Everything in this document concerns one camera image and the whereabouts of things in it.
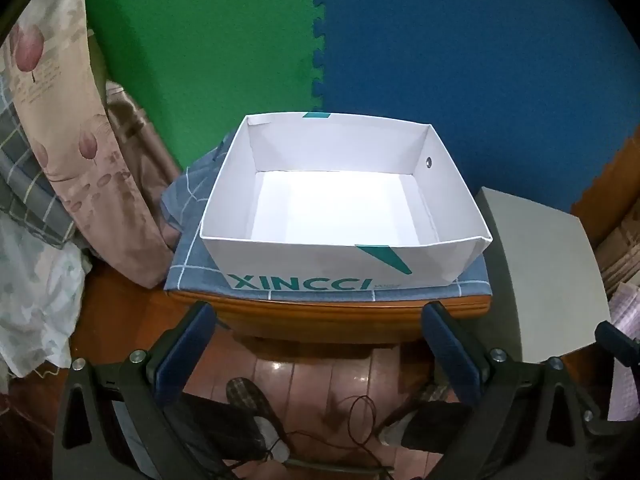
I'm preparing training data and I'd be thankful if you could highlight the left plaid slipper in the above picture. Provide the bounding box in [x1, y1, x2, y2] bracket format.
[226, 377, 291, 464]

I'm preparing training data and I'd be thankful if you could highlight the wooden nightstand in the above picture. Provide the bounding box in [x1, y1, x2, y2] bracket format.
[167, 288, 493, 345]

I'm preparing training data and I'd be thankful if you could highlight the white patterned cloth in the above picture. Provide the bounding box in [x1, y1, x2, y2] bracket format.
[1, 214, 91, 391]

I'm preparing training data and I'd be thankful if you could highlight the brown foam mat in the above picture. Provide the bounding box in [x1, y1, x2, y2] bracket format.
[570, 128, 640, 248]

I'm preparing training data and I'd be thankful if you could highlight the blue checked cloth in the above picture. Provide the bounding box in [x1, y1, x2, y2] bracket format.
[160, 133, 491, 304]

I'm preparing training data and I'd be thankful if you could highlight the beige floral curtain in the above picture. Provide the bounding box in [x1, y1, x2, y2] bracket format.
[1, 0, 180, 288]

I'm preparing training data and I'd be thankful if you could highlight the white XINCCI cardboard box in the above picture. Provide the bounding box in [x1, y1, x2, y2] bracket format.
[200, 112, 492, 294]

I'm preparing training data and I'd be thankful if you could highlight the grey plaid cloth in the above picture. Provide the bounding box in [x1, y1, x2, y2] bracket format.
[0, 79, 76, 248]

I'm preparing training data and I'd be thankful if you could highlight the blue foam mat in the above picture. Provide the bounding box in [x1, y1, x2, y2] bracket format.
[314, 0, 639, 210]

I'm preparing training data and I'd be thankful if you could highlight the green foam mat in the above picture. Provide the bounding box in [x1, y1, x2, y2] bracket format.
[86, 0, 323, 167]

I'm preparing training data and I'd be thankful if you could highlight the black cable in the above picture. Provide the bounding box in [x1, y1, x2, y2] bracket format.
[259, 393, 396, 480]

